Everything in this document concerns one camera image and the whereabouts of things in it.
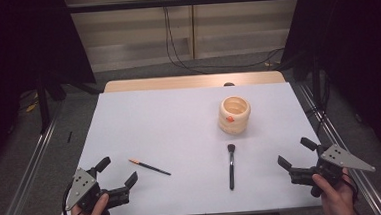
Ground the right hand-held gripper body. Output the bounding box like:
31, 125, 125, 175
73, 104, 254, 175
286, 140, 378, 200

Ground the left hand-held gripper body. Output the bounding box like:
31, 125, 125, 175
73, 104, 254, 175
61, 163, 133, 215

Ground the black pencil with orange end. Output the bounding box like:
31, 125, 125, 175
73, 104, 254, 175
128, 156, 173, 178

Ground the cream ribbed cup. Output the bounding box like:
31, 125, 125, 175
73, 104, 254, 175
216, 94, 253, 137

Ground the person's right hand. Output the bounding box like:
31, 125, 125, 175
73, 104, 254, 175
311, 167, 356, 215

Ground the black makeup brush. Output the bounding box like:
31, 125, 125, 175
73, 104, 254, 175
226, 143, 239, 191

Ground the white table mat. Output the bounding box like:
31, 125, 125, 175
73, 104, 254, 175
51, 77, 349, 215

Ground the wooden table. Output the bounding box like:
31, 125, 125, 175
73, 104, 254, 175
102, 70, 286, 95

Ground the black curtain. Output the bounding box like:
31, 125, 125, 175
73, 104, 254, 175
276, 0, 381, 166
0, 0, 102, 177

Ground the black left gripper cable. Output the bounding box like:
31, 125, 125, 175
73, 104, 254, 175
60, 182, 83, 215

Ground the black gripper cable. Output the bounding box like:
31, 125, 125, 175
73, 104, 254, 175
60, 182, 83, 215
341, 171, 361, 203

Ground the aluminium floor rail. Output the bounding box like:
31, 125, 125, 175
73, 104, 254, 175
296, 77, 381, 215
0, 98, 73, 215

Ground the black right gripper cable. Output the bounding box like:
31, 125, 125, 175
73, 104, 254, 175
341, 171, 361, 203

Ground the black stand post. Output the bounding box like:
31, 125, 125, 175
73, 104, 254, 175
35, 74, 53, 135
310, 54, 324, 109

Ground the black wall cable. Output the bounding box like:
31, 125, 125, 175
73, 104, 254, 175
162, 0, 287, 78

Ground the black horizontal frame bar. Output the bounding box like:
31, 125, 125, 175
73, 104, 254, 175
66, 0, 302, 15

